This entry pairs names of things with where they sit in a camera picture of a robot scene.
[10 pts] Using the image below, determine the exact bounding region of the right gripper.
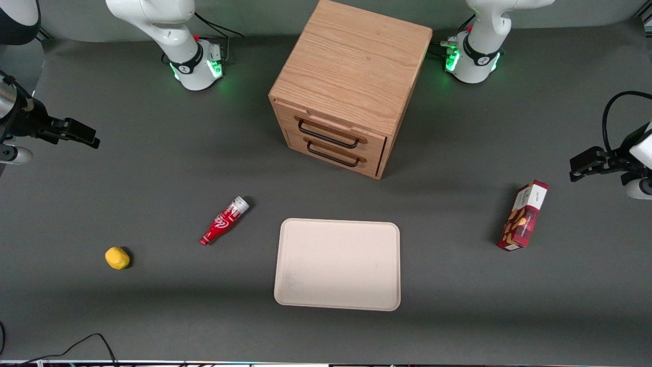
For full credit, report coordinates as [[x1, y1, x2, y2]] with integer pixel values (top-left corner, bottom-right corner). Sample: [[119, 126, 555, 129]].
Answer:
[[0, 98, 101, 150]]

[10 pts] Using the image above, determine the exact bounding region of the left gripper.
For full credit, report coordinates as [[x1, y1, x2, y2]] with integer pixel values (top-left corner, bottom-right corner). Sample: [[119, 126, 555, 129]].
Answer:
[[569, 122, 652, 182]]

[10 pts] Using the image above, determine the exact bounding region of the wooden drawer with black handle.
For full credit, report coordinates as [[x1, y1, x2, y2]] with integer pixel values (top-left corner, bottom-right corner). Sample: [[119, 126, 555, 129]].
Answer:
[[284, 127, 384, 177], [274, 99, 388, 159]]

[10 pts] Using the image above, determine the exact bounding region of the wooden drawer cabinet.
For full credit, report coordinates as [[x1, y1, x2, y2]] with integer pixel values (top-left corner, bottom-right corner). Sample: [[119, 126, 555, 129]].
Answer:
[[268, 0, 433, 180]]

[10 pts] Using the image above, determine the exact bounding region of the red cookie box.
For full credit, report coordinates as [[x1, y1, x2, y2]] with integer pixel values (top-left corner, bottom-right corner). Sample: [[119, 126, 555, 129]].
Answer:
[[497, 180, 549, 252]]

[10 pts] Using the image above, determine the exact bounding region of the yellow lemon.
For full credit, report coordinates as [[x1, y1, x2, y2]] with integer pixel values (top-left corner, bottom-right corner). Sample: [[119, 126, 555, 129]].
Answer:
[[105, 247, 130, 270]]

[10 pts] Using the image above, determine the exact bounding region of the red cola bottle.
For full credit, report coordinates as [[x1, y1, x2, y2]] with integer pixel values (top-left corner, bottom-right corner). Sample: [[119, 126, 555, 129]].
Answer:
[[200, 196, 251, 246]]

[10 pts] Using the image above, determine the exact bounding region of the beige plastic tray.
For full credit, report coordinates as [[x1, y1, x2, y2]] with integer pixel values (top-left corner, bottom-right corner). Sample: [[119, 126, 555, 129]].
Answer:
[[274, 218, 401, 312]]

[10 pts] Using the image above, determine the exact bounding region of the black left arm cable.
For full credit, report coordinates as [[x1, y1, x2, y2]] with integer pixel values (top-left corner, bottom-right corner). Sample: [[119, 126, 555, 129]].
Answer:
[[602, 91, 652, 153]]

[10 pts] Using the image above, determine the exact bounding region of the black right base cable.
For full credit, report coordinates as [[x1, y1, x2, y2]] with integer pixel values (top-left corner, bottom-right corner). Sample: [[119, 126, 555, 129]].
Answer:
[[162, 11, 245, 66]]

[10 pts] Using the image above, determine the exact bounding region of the black base cable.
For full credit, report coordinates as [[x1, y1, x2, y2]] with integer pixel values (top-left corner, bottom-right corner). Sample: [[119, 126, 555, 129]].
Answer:
[[430, 14, 476, 58], [162, 11, 245, 66]]

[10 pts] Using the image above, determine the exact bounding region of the black left base cable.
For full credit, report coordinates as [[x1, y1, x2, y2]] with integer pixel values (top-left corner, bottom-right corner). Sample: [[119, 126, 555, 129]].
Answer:
[[430, 14, 476, 58]]

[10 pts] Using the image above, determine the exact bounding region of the black floor cable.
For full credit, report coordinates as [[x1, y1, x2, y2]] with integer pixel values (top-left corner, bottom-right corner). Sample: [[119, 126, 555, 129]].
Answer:
[[0, 322, 119, 367]]

